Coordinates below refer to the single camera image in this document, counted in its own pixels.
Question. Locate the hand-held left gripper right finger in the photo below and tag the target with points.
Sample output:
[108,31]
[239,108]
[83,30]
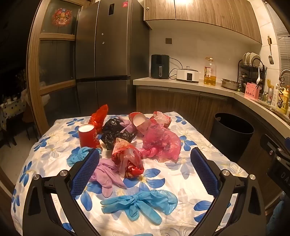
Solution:
[205,172]

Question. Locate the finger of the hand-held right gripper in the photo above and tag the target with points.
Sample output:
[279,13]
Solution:
[269,146]

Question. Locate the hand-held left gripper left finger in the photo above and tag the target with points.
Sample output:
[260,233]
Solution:
[85,172]

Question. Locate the purple glove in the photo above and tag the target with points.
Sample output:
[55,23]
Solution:
[108,174]

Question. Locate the red paper cup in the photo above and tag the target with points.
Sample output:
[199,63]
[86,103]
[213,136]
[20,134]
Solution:
[139,119]
[87,137]

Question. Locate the black trash bin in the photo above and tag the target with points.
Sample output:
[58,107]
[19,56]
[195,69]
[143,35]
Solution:
[231,136]

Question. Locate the red patterned plastic bag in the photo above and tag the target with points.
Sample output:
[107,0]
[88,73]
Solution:
[126,158]

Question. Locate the black plastic bag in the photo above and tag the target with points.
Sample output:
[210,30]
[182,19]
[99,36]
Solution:
[113,130]

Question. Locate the pink plastic bag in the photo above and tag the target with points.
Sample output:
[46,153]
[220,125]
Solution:
[162,141]

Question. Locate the red crinkled plastic bag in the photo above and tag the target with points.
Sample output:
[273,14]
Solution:
[98,116]

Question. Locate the knotted blue glove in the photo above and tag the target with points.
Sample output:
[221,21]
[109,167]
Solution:
[140,202]

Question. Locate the pink wrapper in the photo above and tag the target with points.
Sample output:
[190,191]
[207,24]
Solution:
[126,124]

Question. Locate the red snack wrapper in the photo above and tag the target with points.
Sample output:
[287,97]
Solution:
[163,118]

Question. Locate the person's right forearm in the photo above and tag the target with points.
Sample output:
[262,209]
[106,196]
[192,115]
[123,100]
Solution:
[276,217]

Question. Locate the metal sink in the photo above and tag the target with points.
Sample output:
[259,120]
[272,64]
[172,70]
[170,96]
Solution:
[278,112]

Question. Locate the yellow bottle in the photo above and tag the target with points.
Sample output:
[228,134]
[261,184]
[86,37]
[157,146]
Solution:
[284,102]

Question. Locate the blue floral tablecloth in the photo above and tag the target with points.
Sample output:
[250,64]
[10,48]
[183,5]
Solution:
[158,181]

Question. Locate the drink can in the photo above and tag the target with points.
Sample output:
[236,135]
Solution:
[270,97]

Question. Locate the white bottle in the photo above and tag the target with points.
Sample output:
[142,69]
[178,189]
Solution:
[275,95]

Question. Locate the pink utensil holder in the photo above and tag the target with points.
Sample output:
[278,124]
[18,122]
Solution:
[252,92]

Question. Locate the white spoon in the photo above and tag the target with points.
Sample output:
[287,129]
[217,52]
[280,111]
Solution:
[259,77]

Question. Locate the metal bowl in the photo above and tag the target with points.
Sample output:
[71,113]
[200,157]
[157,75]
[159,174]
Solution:
[230,84]

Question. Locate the wooden kitchen base cabinet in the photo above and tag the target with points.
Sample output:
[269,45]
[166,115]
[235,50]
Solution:
[181,102]

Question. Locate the metal faucet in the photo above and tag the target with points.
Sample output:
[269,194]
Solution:
[283,72]

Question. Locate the black dish rack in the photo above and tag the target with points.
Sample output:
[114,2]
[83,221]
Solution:
[245,70]

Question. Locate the hanging metal spatula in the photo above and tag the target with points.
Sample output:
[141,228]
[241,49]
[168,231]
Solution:
[270,57]

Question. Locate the white plate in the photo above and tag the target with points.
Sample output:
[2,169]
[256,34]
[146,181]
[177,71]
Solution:
[255,56]
[246,57]

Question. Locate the cooking oil bottle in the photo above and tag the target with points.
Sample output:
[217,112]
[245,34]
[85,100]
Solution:
[209,76]

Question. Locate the polka dot covered table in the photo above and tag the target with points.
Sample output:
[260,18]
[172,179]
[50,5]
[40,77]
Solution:
[11,111]

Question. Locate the white rice cooker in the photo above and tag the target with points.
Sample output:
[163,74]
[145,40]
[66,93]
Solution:
[187,76]

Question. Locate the wooden framed glass door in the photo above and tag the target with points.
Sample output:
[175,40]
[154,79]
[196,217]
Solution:
[56,63]

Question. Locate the black air fryer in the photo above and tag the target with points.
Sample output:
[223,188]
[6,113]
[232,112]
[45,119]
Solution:
[159,64]

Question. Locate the dark steel refrigerator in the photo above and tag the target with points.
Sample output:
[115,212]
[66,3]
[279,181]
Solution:
[108,56]

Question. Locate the window blind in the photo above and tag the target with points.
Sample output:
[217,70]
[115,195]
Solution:
[282,27]

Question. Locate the floral door decal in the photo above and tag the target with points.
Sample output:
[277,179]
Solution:
[62,17]

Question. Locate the dark wall socket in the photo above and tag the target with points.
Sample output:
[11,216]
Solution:
[168,40]

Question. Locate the wooden wall cabinet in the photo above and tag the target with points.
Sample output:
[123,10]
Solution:
[204,15]

